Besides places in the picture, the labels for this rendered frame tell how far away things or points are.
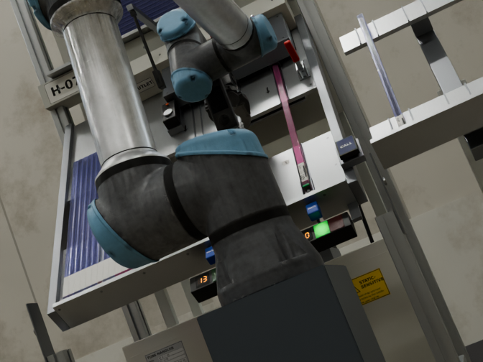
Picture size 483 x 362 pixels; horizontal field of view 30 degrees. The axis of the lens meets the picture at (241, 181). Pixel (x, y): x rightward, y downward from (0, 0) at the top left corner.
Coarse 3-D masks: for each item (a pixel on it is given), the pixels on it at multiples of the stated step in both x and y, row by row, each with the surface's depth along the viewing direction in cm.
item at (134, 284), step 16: (320, 192) 175; (336, 192) 175; (288, 208) 177; (304, 208) 177; (336, 208) 178; (304, 224) 179; (208, 240) 179; (176, 256) 181; (192, 256) 182; (128, 272) 183; (144, 272) 183; (160, 272) 183; (176, 272) 184; (192, 272) 184; (96, 288) 184; (112, 288) 185; (128, 288) 185; (144, 288) 186; (160, 288) 186; (64, 304) 186; (80, 304) 186; (96, 304) 187; (112, 304) 187; (64, 320) 189; (80, 320) 189
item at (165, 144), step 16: (288, 64) 218; (240, 80) 222; (256, 80) 219; (272, 80) 216; (288, 80) 212; (304, 80) 209; (160, 96) 234; (256, 96) 214; (272, 96) 211; (288, 96) 207; (304, 96) 212; (160, 112) 229; (192, 112) 221; (256, 112) 209; (272, 112) 214; (80, 128) 241; (160, 128) 223; (192, 128) 216; (208, 128) 213; (80, 144) 235; (160, 144) 217; (176, 144) 214
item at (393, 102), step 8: (360, 16) 198; (360, 24) 196; (368, 32) 191; (368, 40) 189; (376, 48) 186; (376, 56) 183; (376, 64) 181; (384, 72) 177; (384, 80) 175; (384, 88) 173; (392, 96) 170; (392, 104) 168; (400, 112) 165
